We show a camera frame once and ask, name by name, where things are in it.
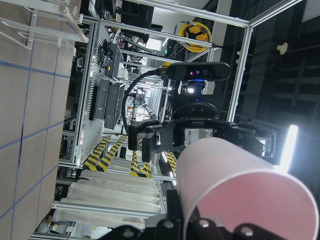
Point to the white wire cup rack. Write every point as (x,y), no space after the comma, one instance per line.
(55,22)

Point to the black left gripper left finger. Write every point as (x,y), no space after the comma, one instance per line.
(165,226)

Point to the pink plastic cup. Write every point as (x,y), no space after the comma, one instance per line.
(233,186)

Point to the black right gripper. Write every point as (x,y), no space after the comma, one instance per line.
(194,121)

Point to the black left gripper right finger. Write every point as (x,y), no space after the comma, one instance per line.
(199,227)

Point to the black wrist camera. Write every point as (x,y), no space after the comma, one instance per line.
(210,71)

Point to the yellow hard hat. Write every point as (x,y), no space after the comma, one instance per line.
(195,31)

